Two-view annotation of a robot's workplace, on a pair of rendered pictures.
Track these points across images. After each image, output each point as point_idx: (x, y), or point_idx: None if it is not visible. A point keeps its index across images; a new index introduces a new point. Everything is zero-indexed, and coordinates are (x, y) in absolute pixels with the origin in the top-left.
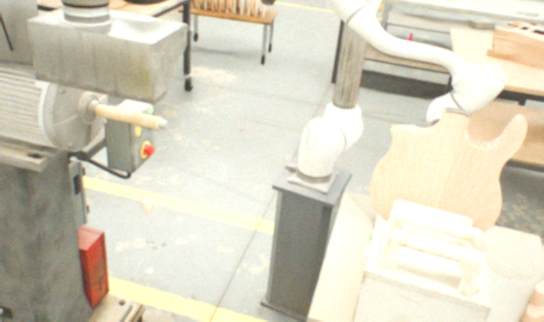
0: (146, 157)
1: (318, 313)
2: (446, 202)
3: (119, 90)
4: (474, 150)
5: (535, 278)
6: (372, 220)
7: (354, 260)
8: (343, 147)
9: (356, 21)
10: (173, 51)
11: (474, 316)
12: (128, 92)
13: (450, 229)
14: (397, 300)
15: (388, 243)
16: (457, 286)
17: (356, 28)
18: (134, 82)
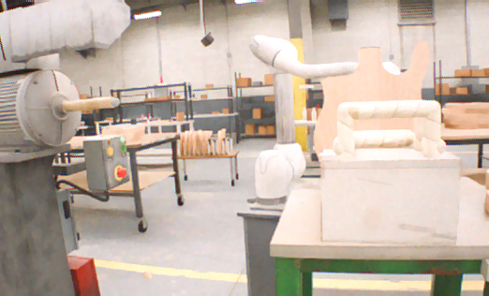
0: (121, 181)
1: (281, 240)
2: None
3: (67, 44)
4: (394, 78)
5: (479, 193)
6: None
7: (314, 207)
8: (292, 173)
9: (279, 59)
10: (115, 16)
11: (449, 177)
12: (74, 42)
13: None
14: (363, 188)
15: (338, 120)
16: (422, 155)
17: (280, 65)
18: (79, 31)
